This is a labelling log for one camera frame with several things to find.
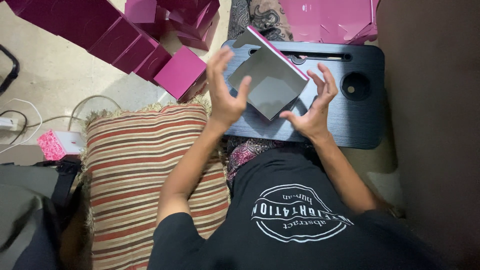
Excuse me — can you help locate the person's right hand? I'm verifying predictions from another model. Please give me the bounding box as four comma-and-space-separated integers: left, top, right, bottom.
279, 63, 339, 142

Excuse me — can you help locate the person's left hand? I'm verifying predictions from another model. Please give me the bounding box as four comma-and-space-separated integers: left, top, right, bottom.
206, 46, 253, 130

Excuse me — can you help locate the magenta box grey inside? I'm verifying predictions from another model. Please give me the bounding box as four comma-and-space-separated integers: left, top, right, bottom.
227, 25, 310, 121

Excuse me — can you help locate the black wooden lap desk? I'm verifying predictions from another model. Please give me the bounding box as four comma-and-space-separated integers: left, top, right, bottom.
221, 39, 386, 150

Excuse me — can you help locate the heap of magenta cartons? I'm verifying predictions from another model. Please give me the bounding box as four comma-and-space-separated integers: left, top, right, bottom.
124, 0, 222, 52

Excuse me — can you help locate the paisley patterned cloth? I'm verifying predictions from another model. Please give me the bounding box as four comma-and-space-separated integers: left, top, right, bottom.
224, 0, 294, 184

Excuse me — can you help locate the stack of flat magenta sheets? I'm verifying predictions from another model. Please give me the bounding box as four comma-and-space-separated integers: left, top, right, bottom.
279, 0, 380, 46

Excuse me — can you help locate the person's black printed t-shirt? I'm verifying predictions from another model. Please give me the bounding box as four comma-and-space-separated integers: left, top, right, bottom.
147, 144, 447, 270

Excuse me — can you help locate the striped fringed cushion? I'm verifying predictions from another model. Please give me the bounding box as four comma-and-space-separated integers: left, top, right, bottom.
80, 96, 231, 270

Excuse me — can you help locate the brown sofa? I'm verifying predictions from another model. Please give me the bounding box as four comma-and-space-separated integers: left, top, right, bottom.
376, 0, 480, 270

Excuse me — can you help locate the row of folded magenta boxes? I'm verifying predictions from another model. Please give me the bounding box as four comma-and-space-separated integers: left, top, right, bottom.
4, 0, 208, 103

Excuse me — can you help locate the small pink white box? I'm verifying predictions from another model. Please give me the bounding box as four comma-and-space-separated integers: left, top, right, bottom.
37, 129, 86, 161

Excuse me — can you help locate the white power adapter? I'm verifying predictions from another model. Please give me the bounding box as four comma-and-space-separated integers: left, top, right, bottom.
0, 116, 19, 131

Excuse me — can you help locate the grey black backpack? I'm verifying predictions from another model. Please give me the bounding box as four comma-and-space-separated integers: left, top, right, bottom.
0, 157, 85, 270

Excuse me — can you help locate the beige cable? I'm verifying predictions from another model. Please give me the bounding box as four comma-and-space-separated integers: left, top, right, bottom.
22, 95, 122, 132

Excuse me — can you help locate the white cable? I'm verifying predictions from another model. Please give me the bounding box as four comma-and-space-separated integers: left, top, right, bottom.
0, 98, 44, 155

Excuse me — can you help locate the black cable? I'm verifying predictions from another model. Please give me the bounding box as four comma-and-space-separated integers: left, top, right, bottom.
0, 110, 29, 145

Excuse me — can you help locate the black curved handle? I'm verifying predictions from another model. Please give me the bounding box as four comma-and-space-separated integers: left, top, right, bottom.
0, 44, 20, 95

